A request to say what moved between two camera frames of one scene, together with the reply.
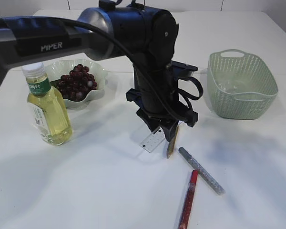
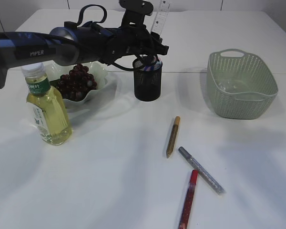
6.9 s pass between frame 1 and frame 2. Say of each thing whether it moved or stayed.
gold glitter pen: stayed
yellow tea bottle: stayed
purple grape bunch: stayed
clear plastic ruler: moved
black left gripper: moved
